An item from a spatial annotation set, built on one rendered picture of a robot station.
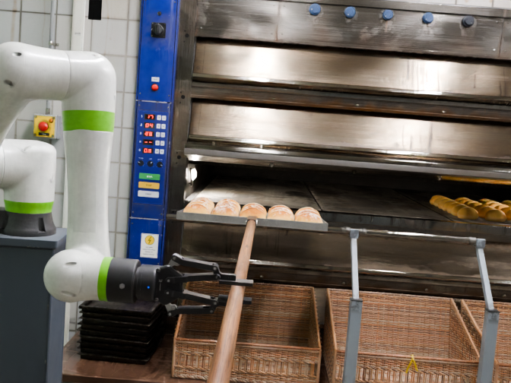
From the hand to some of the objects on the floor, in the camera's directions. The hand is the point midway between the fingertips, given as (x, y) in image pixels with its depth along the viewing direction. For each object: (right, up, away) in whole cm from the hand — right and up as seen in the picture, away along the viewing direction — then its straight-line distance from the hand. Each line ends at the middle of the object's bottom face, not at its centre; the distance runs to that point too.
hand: (236, 290), depth 141 cm
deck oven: (+47, -98, +260) cm, 282 cm away
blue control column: (-50, -90, +260) cm, 279 cm away
